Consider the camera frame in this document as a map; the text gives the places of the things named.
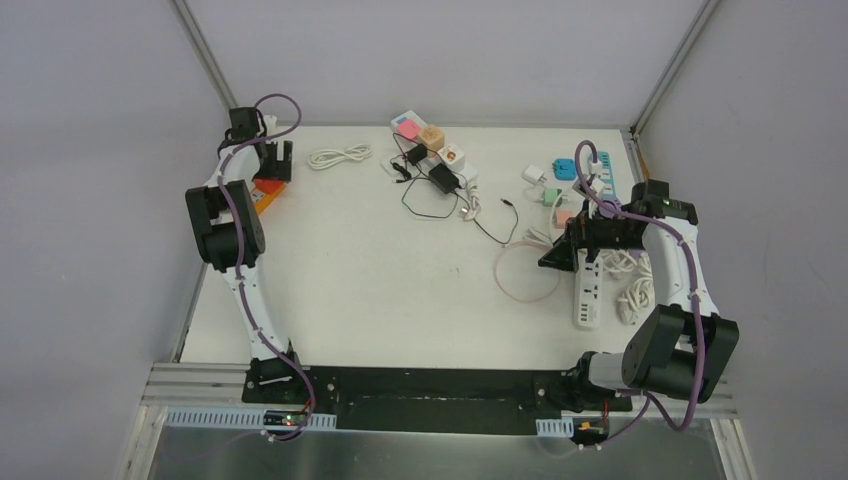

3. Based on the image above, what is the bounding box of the white bundled cable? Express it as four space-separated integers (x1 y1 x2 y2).
523 225 660 326

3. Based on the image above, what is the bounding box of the long white power strip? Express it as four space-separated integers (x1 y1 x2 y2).
389 110 478 189

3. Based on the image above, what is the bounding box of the pink plug adapter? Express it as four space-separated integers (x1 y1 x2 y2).
552 210 574 229

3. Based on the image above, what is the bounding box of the green plug adapter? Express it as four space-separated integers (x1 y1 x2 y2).
541 188 563 207

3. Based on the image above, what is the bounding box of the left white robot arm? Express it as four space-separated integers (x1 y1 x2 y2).
185 106 305 405

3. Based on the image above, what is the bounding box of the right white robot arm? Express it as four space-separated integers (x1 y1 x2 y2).
538 180 739 411

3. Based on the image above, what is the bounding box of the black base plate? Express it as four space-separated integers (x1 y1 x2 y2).
242 360 633 435

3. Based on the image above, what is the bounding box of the black thin cable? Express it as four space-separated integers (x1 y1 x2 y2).
390 132 520 246

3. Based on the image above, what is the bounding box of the pink thin cable loop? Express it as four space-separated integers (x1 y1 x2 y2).
492 240 562 305

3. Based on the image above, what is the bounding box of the orange power strip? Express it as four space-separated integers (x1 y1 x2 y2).
250 179 287 215

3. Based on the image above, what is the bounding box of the pink flat adapter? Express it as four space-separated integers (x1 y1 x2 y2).
396 118 422 141

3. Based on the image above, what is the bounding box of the tan cube adapter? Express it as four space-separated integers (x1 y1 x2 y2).
416 124 445 152

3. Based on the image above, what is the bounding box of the white charger plug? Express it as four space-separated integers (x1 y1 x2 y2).
522 165 546 186

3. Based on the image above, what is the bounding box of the teal power strip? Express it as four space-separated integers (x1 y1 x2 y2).
587 151 615 199

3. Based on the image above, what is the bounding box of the small black adapter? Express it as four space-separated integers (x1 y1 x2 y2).
404 144 429 166

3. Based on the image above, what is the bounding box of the blue plug adapter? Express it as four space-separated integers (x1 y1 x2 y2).
552 158 577 181

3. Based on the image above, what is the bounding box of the black power adapter brick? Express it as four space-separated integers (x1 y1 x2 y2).
427 164 460 194

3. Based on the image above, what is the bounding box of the white power strip cable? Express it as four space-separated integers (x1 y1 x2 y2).
307 143 374 172

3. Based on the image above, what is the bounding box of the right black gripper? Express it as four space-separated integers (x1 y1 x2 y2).
539 200 646 274

